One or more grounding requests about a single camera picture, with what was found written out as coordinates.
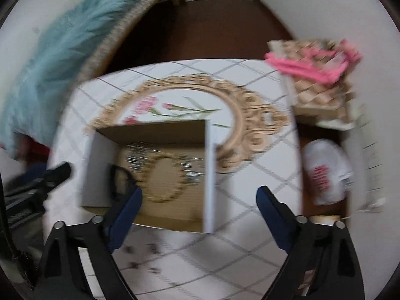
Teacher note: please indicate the woven beige basket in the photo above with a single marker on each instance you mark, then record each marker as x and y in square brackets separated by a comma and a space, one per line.
[318, 81]

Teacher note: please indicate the ornate beige oval tray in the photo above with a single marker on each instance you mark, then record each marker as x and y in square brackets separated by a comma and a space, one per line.
[200, 106]

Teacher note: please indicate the white plastic bag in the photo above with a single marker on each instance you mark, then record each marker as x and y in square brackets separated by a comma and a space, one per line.
[325, 175]

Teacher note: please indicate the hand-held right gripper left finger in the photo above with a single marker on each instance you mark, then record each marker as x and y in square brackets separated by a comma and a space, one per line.
[125, 212]

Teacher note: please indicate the pink plastic hangers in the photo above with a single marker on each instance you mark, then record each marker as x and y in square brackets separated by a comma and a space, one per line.
[309, 64]

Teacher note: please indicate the wicker sofa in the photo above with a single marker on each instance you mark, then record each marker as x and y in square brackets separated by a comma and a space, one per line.
[125, 22]

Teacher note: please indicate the teal fluffy blanket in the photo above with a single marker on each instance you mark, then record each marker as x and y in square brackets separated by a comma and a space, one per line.
[53, 65]

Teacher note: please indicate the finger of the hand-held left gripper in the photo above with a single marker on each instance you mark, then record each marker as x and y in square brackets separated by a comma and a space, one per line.
[57, 172]

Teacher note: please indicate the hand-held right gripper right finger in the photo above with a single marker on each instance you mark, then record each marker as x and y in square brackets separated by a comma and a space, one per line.
[275, 215]

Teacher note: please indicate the white cardboard box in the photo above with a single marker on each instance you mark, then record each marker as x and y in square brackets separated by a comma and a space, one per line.
[150, 172]

